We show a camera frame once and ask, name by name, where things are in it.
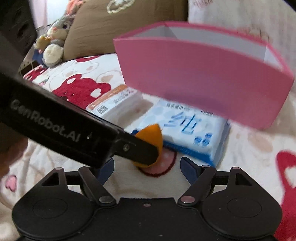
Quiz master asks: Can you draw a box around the orange felt piece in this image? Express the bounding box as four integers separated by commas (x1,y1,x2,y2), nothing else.
133,123,163,168

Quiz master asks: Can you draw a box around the person's left hand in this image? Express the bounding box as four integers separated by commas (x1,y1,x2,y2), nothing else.
1,137,28,178

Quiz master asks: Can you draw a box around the blue white tissue pack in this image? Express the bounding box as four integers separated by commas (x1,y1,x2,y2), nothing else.
132,99,230,167

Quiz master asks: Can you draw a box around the red bear print bedspread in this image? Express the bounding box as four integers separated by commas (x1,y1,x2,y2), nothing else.
0,53,296,241

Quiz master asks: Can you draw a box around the grey bunny plush toy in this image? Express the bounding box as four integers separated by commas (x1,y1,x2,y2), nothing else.
34,1,85,68

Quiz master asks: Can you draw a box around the orange label tissue pack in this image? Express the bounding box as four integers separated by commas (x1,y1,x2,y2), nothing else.
86,84,144,125

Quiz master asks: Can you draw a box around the brown embroidered pillow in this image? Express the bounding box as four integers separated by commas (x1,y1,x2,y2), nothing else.
63,0,188,61

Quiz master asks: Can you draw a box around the pink cardboard box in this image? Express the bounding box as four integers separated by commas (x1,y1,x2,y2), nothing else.
113,21,294,129

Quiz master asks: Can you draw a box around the pink checked white blanket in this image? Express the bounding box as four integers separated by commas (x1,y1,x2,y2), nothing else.
187,0,296,77

